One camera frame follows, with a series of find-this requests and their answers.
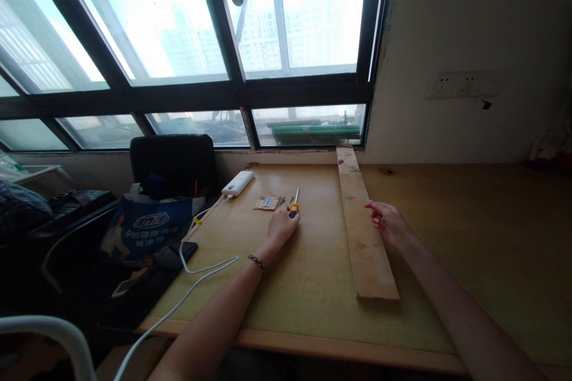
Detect person's right hand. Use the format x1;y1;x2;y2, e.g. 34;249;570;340
364;201;416;249

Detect person's left hand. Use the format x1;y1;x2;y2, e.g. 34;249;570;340
267;205;301;248

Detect person's left fingers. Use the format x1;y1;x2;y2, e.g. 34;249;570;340
280;205;301;231

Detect person's right fingers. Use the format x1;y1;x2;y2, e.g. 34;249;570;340
364;201;390;231

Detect long wooden plank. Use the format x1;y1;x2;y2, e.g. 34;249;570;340
335;146;401;301

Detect metal hinge in packet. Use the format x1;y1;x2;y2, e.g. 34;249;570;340
253;195;282;211

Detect white power bank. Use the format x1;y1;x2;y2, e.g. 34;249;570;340
221;170;255;198

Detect black smartphone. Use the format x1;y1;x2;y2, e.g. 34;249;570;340
156;241;199;271

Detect black office chair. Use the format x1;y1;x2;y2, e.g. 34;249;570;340
130;134;218;201

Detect blue printed shopping bag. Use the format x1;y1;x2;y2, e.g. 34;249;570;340
101;182;207;268

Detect small white card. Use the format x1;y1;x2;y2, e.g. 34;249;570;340
111;278;143;299

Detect black framed window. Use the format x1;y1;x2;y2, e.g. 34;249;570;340
0;0;394;152

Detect black bag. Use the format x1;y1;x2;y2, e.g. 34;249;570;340
48;189;114;223

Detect dark plaid cloth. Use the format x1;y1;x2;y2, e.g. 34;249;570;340
0;180;54;239

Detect white charging cable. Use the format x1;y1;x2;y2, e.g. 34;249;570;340
112;196;240;381

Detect white wall socket panel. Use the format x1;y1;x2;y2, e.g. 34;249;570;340
424;69;508;100

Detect white curved tube frame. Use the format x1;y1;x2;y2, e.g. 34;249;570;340
0;314;97;381

